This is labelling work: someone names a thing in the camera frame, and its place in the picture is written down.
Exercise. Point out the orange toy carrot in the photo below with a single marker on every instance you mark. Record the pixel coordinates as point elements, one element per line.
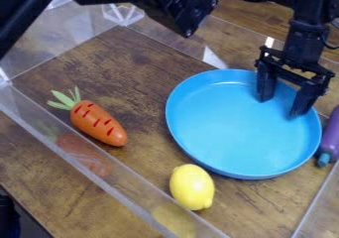
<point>89,118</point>

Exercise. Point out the yellow toy lemon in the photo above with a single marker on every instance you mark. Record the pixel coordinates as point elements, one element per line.
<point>192,187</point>

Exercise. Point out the purple toy eggplant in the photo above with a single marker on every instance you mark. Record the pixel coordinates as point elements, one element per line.
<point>328,149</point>

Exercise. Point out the blue round tray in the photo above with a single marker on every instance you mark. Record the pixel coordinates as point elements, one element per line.
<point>231,134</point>

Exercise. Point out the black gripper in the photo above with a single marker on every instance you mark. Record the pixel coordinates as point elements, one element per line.
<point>296,65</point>

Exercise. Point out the clear acrylic enclosure wall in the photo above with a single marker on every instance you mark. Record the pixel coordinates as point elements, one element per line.
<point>88,190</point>

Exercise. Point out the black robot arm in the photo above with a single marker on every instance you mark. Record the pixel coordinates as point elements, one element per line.
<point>180,15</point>

